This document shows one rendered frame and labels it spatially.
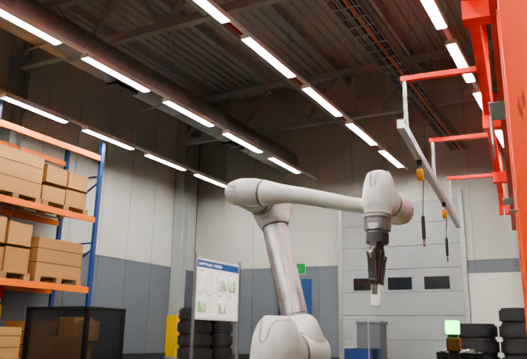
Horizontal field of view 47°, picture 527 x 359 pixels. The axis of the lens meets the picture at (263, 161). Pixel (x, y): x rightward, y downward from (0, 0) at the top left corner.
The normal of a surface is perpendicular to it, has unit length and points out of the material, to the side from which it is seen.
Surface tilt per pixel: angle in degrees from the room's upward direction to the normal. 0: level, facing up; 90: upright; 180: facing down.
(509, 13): 90
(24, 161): 90
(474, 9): 90
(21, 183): 90
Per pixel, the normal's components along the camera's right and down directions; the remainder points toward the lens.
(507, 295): -0.48, -0.25
